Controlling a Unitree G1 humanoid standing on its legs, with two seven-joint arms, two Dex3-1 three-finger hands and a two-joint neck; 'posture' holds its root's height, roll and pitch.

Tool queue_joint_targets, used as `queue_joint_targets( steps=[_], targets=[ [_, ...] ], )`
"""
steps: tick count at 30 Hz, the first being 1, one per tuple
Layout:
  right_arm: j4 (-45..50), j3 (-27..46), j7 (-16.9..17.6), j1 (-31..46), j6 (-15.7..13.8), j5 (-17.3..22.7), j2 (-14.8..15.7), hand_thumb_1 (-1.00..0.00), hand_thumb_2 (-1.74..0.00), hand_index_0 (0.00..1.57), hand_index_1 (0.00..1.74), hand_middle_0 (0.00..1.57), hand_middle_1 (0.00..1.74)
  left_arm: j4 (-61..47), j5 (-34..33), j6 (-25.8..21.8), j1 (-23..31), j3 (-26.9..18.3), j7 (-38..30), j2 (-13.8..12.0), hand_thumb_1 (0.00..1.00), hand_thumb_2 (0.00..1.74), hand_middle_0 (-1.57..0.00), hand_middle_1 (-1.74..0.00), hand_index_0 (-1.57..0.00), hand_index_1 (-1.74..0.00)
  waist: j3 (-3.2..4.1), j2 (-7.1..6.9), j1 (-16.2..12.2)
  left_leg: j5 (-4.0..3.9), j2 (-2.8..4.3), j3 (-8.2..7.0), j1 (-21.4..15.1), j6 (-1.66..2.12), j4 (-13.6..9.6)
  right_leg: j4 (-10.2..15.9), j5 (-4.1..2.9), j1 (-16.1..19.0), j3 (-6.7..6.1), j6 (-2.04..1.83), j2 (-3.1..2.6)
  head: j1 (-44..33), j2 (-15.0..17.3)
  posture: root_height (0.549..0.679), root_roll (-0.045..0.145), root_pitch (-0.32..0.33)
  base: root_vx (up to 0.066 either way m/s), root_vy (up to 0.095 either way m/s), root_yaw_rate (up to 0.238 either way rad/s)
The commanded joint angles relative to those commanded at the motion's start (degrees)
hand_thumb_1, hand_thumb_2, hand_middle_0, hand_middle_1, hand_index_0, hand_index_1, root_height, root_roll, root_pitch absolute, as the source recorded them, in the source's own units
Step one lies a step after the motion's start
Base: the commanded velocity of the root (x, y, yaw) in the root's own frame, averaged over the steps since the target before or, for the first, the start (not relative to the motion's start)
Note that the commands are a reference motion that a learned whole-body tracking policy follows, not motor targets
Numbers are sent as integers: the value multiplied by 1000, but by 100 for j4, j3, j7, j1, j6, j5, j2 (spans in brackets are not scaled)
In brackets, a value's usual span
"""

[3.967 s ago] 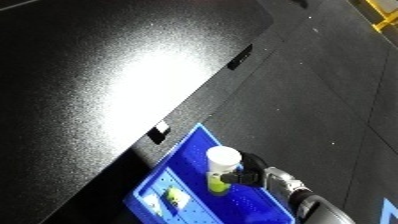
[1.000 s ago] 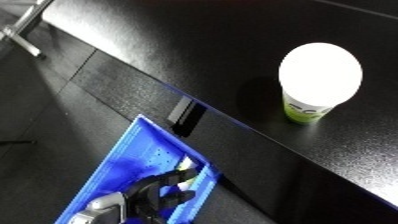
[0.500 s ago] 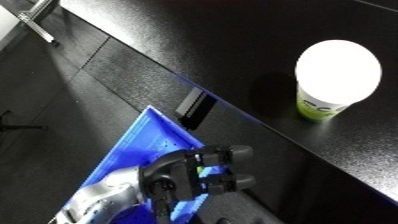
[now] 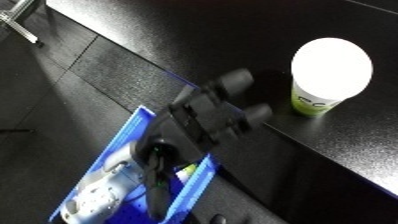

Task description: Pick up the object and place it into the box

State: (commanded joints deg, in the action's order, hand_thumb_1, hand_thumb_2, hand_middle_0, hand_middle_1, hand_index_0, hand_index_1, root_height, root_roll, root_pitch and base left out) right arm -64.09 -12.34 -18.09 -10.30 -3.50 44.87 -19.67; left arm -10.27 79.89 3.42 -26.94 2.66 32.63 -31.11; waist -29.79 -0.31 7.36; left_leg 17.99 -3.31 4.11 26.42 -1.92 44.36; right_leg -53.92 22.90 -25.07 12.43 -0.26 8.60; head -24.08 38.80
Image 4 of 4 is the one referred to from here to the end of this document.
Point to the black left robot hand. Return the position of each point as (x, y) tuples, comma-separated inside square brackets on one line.
[(204, 120)]

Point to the pale left robot arm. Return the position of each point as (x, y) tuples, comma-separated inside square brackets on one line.
[(100, 193)]

